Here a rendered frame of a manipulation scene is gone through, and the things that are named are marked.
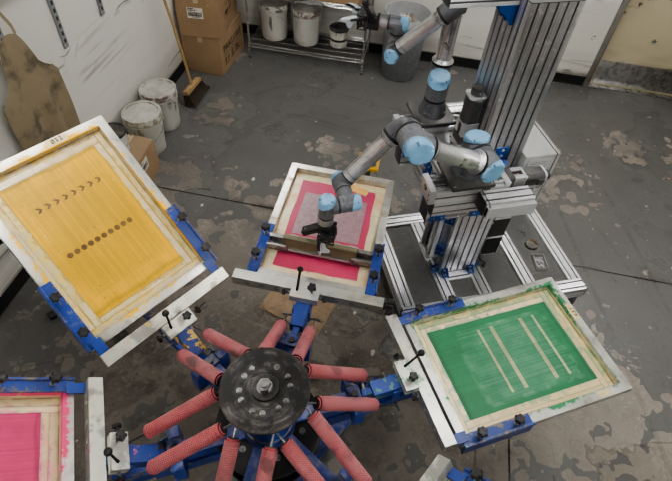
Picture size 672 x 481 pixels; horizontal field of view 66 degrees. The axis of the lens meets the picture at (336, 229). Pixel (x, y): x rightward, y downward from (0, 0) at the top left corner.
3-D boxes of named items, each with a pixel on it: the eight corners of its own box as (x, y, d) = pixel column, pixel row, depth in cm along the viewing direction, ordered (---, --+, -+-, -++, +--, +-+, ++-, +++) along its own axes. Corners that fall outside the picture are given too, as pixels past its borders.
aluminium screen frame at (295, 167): (292, 167, 292) (292, 162, 289) (393, 185, 287) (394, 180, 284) (249, 276, 240) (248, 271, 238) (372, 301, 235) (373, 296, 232)
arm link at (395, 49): (473, 13, 235) (391, 71, 265) (474, 2, 242) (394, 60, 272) (459, -7, 230) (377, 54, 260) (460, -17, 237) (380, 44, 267)
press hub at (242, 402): (252, 450, 280) (226, 319, 179) (321, 466, 277) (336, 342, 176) (227, 529, 255) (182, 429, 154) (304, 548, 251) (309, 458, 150)
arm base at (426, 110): (439, 102, 289) (443, 87, 282) (449, 118, 280) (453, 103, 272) (414, 104, 286) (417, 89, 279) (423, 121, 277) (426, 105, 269)
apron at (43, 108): (76, 130, 366) (16, -21, 287) (86, 132, 365) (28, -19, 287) (33, 180, 331) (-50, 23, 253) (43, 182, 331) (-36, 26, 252)
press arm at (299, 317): (299, 296, 230) (299, 290, 226) (312, 299, 229) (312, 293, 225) (289, 329, 218) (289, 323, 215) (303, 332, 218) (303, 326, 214)
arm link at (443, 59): (425, 87, 280) (447, -14, 239) (428, 73, 290) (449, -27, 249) (447, 91, 279) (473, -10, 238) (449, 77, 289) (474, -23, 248)
